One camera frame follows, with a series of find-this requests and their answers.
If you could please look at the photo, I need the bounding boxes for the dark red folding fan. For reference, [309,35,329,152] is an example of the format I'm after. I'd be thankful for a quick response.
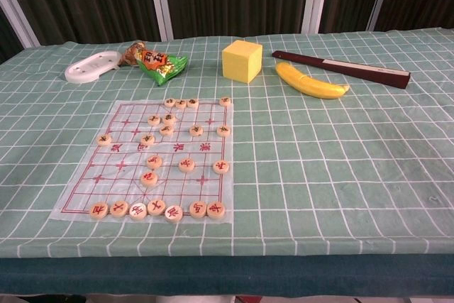
[272,50,413,90]

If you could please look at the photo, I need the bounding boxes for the yellow foam cube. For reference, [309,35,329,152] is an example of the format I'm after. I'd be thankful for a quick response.
[221,40,263,84]

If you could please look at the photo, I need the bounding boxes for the green checked tablecloth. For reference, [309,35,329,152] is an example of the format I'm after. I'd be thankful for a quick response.
[0,27,454,260]

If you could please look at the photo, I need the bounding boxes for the yellow banana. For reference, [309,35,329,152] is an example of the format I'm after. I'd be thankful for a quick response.
[275,62,350,100]

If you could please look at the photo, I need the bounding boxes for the green snack bag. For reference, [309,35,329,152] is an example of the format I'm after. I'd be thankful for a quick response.
[121,40,189,87]

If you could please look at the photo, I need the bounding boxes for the dark teal table skirt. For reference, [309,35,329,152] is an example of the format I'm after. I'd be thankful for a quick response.
[0,253,454,299]

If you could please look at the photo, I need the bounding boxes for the white oval plastic tray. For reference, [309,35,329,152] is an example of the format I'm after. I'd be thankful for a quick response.
[64,51,123,84]

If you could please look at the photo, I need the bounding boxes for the translucent Chinese chess board sheet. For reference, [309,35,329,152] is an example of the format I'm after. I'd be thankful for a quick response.
[48,99,236,224]

